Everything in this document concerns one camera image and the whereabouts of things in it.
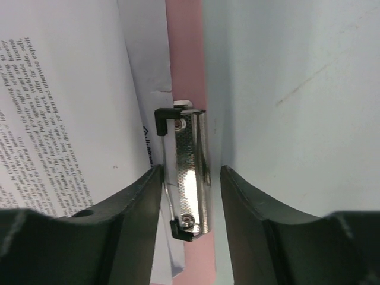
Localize white printed paper sheets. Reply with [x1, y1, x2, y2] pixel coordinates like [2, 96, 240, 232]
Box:
[118, 1, 185, 284]

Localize white printed paper sheet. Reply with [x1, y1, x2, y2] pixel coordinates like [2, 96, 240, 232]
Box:
[1, 1, 150, 217]

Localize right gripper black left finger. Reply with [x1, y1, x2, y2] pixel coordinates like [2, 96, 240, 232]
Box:
[1, 166, 163, 284]

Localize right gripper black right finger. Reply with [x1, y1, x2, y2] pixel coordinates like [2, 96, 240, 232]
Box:
[220, 166, 379, 284]

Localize pink clipboard folder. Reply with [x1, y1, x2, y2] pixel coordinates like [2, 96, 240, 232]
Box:
[166, 1, 216, 284]

